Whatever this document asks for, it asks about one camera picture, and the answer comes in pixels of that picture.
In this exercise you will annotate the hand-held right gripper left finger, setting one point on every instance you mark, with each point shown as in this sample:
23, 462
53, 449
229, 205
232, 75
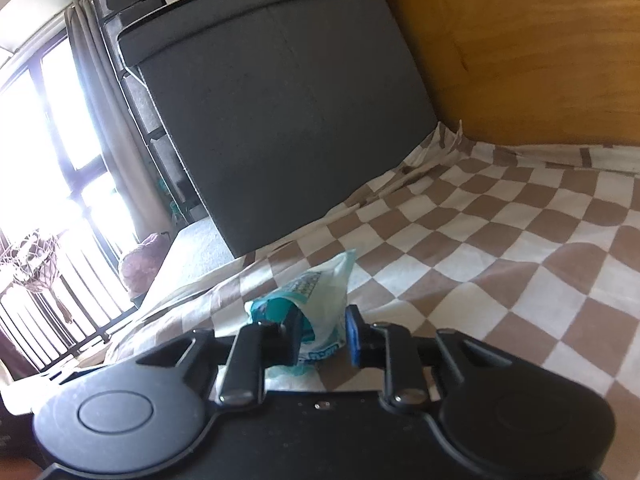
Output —
295, 332

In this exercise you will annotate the black balcony railing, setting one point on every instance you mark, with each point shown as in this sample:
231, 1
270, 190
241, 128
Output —
85, 310

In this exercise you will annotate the white teal snack wrapper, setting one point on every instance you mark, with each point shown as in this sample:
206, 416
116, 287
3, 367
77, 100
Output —
325, 295

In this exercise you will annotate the grey fabric storage box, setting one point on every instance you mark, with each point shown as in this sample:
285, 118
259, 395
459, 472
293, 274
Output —
280, 110

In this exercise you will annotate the grey seat pad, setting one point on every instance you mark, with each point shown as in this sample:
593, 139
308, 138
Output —
195, 255

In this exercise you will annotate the brown white checkered blanket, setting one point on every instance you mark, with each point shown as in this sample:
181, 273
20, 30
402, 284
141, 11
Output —
475, 240

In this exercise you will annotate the large black framed window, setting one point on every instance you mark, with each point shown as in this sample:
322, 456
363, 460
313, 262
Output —
50, 135

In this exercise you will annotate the grey curtain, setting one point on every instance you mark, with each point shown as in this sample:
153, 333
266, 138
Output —
105, 110

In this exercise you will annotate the pink cushion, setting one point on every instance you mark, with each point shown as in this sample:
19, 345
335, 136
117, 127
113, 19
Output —
145, 262

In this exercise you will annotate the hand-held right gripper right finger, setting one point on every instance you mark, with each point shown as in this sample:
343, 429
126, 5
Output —
353, 335

